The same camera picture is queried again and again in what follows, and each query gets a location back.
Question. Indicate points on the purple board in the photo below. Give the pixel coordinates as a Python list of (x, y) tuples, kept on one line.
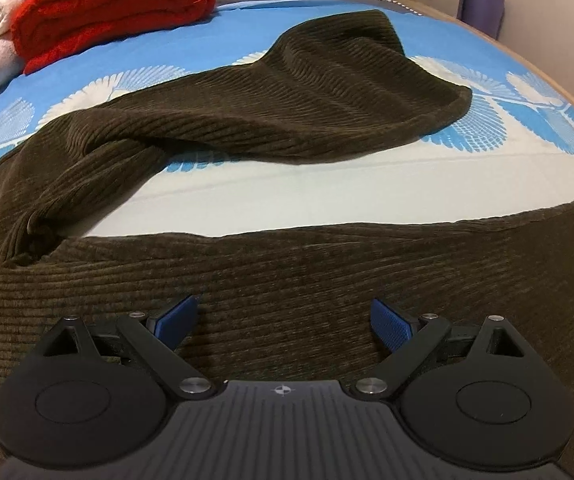
[(479, 10)]

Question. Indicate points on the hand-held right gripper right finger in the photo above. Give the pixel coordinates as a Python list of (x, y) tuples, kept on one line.
[(392, 327)]

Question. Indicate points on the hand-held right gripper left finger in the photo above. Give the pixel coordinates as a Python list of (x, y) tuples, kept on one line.
[(179, 322)]

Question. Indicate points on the blue white printed bed sheet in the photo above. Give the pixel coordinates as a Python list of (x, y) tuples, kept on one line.
[(317, 185)]

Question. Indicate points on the red knitted blanket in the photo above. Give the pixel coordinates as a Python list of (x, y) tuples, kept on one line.
[(112, 10)]

